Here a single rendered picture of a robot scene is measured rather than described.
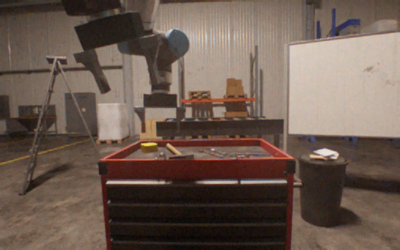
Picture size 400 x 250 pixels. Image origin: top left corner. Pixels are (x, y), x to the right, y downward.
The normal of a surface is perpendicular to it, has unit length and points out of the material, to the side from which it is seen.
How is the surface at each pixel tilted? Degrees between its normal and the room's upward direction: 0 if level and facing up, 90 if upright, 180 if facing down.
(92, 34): 113
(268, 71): 90
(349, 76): 90
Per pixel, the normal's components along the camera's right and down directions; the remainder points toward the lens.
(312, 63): -0.45, 0.08
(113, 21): -0.10, 0.47
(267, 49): -0.04, 0.08
